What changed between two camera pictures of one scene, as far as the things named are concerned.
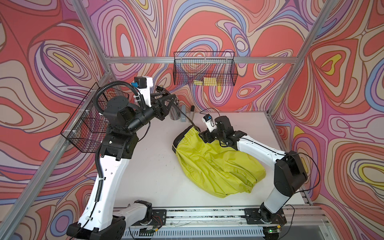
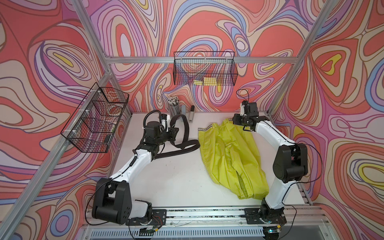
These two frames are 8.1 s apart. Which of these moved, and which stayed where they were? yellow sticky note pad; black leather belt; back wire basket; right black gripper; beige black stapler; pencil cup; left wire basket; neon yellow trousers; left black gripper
Moved: black leather belt; left black gripper; neon yellow trousers; right black gripper
Stayed: pencil cup; yellow sticky note pad; left wire basket; beige black stapler; back wire basket
